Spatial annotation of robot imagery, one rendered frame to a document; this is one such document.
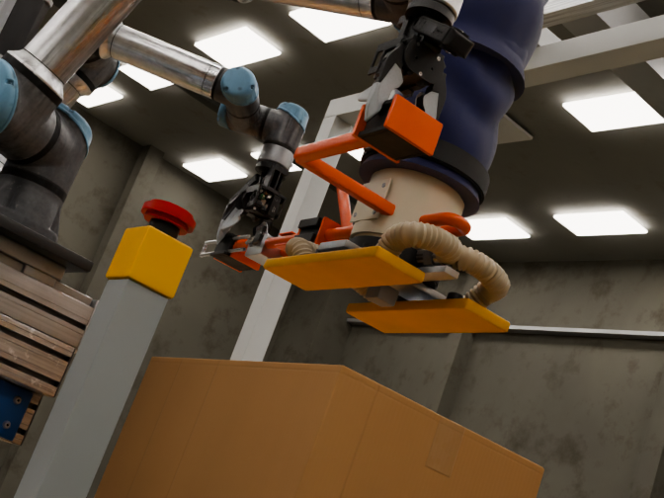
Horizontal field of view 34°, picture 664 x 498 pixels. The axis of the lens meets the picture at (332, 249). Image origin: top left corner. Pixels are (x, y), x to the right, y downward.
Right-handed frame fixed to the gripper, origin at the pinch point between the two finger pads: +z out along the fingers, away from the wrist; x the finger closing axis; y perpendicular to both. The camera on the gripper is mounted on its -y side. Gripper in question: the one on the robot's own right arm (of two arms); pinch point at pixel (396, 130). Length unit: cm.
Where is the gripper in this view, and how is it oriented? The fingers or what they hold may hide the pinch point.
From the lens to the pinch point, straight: 152.8
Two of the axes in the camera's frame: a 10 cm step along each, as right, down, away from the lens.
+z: -3.3, 9.0, -2.9
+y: -5.6, 0.7, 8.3
